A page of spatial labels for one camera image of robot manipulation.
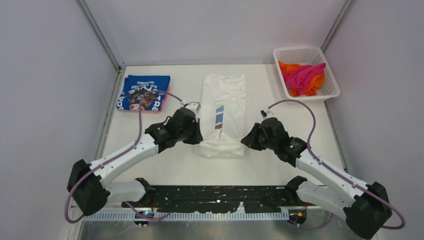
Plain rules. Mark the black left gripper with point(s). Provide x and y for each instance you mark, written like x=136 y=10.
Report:
x=197 y=137

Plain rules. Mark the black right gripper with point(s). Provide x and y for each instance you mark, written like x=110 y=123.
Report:
x=251 y=140

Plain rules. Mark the white printed t-shirt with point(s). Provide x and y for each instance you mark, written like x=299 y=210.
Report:
x=222 y=116

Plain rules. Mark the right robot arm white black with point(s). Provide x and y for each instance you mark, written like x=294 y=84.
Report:
x=363 y=206

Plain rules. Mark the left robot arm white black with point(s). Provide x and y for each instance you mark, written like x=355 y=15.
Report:
x=92 y=185

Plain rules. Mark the orange t-shirt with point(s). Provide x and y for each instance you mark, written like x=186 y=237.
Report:
x=316 y=84

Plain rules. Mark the magenta t-shirt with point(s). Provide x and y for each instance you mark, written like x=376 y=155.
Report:
x=301 y=78

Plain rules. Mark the folded blue printed t-shirt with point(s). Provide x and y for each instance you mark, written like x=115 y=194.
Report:
x=160 y=82

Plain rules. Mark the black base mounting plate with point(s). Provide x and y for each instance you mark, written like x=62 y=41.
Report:
x=219 y=199

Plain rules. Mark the white plastic basket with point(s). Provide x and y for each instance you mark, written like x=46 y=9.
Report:
x=305 y=74

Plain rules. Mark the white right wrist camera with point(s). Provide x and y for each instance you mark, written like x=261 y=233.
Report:
x=266 y=113

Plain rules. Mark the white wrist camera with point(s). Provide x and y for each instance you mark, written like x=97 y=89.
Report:
x=266 y=113
x=195 y=107

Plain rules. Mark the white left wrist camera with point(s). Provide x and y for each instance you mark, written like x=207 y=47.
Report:
x=195 y=107

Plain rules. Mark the white slotted cable duct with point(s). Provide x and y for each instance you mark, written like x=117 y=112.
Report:
x=238 y=215

